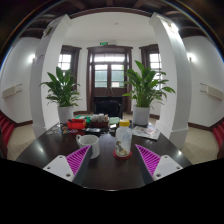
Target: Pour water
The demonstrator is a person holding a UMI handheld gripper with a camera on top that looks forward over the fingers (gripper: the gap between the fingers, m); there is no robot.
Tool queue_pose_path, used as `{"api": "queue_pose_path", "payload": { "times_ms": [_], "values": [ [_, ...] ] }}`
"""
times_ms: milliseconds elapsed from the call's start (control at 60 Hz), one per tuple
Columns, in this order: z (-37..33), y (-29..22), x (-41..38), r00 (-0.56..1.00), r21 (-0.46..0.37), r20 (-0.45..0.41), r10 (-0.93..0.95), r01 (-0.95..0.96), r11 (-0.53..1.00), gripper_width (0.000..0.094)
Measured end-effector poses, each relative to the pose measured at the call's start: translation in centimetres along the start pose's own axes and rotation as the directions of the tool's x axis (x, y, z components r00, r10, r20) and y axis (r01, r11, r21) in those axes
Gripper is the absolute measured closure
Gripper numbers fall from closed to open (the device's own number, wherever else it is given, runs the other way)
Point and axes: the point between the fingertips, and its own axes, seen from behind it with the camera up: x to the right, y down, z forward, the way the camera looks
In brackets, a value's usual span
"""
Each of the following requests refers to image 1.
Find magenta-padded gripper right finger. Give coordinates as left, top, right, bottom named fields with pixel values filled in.
left=134, top=144, right=184, bottom=185

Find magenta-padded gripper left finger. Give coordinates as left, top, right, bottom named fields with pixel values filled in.
left=43, top=143, right=94, bottom=187

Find clear bottle with yellow cap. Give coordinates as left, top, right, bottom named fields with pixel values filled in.
left=114, top=119, right=133, bottom=158

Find white speckled mug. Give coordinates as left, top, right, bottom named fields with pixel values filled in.
left=75, top=134, right=101, bottom=160

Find printed magazine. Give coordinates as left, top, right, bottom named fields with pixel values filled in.
left=132, top=124, right=161, bottom=141

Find red plastic box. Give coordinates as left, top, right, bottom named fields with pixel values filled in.
left=66, top=118, right=87, bottom=131

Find black pouch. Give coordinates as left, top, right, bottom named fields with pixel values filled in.
left=79, top=127, right=101, bottom=135

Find small potted plant, white pot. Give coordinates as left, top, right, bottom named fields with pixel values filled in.
left=39, top=66, right=82, bottom=124

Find large potted plant, white pot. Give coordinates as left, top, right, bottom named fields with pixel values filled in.
left=121, top=59, right=176, bottom=127

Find dark basket with white items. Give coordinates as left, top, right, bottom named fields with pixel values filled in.
left=89, top=113, right=110, bottom=129

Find red carpeted stairs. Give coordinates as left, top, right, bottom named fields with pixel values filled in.
left=0, top=111, right=16, bottom=148
left=212, top=117, right=224, bottom=149

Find black chair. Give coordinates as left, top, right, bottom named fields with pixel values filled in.
left=93, top=96, right=124, bottom=118

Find dark wooden glazed door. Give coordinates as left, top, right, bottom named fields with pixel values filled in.
left=86, top=45, right=133, bottom=114

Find dark-framed window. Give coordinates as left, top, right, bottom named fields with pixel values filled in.
left=139, top=43, right=164, bottom=91
left=57, top=45, right=83, bottom=94

